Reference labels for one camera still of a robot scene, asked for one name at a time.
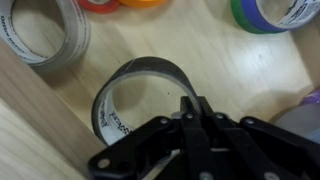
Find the blue rimmed tape roll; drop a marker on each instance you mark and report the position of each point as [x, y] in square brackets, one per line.
[300, 124]

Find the wide black tape roll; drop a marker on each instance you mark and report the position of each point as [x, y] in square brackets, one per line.
[150, 64]

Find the light wooden drawer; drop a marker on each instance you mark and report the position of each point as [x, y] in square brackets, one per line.
[216, 63]

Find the clear tape roll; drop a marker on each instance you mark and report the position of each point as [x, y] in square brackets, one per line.
[76, 40]

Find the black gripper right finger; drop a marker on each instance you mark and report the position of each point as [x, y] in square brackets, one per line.
[253, 143]

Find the red tape roll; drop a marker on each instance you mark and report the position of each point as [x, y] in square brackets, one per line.
[100, 7]

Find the green and blue tape roll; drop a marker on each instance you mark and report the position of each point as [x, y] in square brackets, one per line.
[253, 18]

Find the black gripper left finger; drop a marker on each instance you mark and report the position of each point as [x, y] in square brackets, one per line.
[193, 140]

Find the orange tape roll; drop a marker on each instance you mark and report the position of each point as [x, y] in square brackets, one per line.
[143, 3]

